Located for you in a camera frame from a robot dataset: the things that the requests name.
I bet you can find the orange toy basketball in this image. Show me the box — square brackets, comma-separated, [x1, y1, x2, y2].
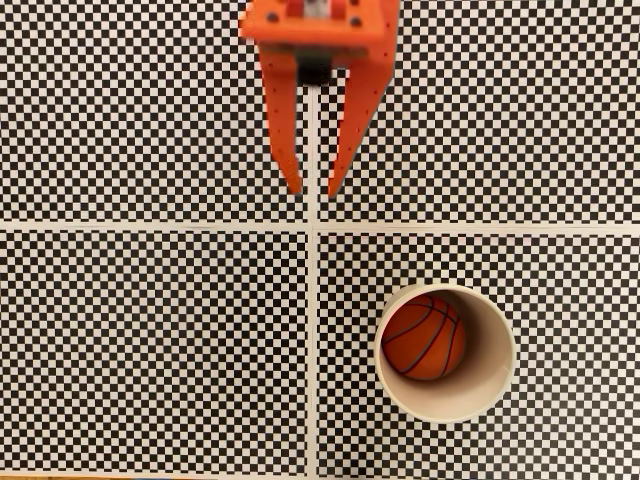
[381, 293, 467, 381]

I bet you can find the cream paper cup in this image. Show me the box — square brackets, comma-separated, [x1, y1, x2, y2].
[373, 283, 517, 425]

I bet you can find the black white checkerboard paper sheet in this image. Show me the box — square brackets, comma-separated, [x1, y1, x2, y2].
[312, 0, 640, 230]
[0, 0, 314, 228]
[312, 228, 640, 480]
[0, 226, 314, 477]

